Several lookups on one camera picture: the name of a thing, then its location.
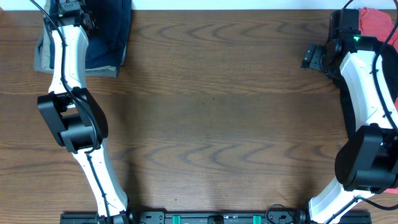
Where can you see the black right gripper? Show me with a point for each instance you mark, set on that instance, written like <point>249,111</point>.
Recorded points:
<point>314,58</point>

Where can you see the navy blue shorts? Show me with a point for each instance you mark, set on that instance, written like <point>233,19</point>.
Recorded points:
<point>67,18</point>

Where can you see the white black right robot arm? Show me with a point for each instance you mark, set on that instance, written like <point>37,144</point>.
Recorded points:
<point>365,71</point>

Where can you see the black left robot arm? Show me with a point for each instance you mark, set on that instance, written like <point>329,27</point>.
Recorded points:
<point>75,119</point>

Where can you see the khaki folded shorts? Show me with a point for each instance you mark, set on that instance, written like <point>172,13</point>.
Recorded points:
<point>107,41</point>

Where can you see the red orange t-shirt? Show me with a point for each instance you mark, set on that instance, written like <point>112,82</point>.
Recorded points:
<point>376,23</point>

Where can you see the black logo t-shirt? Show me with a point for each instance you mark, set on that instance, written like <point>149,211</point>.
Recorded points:
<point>389,67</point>

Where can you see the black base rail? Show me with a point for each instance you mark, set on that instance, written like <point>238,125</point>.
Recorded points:
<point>275,215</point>

